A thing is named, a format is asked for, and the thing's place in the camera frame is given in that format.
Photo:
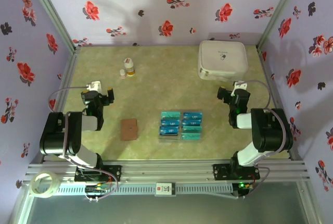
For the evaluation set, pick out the group of teal packets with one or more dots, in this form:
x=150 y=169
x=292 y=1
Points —
x=169 y=139

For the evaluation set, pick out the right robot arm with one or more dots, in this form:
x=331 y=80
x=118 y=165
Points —
x=270 y=132

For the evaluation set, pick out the blue VIP card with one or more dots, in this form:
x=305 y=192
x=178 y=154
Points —
x=192 y=122
x=192 y=115
x=169 y=131
x=170 y=122

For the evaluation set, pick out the small white pill bottle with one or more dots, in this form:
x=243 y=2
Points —
x=122 y=74

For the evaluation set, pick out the large white pill bottle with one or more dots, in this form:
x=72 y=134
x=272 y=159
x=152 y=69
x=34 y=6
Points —
x=129 y=67

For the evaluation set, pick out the white zip medicine pouch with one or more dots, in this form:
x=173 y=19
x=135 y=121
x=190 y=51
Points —
x=222 y=60

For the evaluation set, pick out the small circuit board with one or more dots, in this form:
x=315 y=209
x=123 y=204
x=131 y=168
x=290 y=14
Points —
x=97 y=189
x=245 y=186

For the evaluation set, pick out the clear tape roll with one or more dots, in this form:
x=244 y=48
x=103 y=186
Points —
x=32 y=185

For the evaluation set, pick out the white label tag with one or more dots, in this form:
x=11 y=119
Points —
x=165 y=189

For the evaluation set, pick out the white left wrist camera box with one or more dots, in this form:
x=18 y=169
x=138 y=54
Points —
x=95 y=86

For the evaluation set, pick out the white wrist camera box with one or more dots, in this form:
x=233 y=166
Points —
x=95 y=86
x=240 y=85

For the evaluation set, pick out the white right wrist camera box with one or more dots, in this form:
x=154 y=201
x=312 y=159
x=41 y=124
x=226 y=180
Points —
x=240 y=85

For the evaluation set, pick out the aluminium side rail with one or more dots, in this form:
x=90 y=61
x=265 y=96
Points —
x=68 y=73
x=269 y=78

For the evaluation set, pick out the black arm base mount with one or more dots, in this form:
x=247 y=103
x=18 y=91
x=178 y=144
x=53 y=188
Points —
x=114 y=173
x=221 y=172

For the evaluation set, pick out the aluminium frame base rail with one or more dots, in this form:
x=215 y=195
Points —
x=166 y=168

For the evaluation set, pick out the aluminium frame post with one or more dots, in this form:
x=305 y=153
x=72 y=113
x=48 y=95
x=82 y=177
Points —
x=278 y=13
x=53 y=13

